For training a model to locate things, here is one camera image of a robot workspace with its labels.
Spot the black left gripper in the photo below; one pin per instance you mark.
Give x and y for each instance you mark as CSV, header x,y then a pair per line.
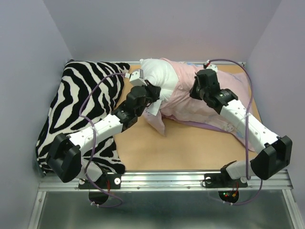
x,y
153,90

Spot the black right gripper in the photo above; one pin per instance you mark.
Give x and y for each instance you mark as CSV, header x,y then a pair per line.
x,y
193,93

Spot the white pillow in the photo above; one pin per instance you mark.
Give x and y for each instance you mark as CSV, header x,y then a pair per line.
x,y
160,73

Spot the pink printed pillowcase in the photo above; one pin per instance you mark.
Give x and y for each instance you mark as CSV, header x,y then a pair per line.
x,y
186,110

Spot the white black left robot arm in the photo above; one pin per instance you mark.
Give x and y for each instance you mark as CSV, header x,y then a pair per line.
x,y
66,151

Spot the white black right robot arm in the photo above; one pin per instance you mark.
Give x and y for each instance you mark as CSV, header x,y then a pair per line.
x,y
273,151

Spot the white inner pillow tag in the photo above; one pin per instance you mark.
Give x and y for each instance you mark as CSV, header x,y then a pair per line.
x,y
154,107

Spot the zebra striped pillow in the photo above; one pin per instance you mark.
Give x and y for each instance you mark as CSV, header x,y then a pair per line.
x,y
91,89

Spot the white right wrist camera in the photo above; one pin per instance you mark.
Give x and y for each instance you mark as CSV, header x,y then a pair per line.
x,y
209,65

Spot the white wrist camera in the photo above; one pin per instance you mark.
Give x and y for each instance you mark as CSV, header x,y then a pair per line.
x,y
209,65
136,78

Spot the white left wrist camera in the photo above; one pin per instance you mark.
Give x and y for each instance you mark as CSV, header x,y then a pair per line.
x,y
136,78

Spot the aluminium rear table rail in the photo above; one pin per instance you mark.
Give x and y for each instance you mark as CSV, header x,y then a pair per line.
x,y
195,63

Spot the aluminium front mounting rail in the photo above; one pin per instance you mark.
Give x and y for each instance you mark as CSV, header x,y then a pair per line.
x,y
191,180

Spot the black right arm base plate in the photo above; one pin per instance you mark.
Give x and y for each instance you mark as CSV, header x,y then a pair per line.
x,y
218,180

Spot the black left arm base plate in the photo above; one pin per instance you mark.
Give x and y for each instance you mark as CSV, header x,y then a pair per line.
x,y
105,182

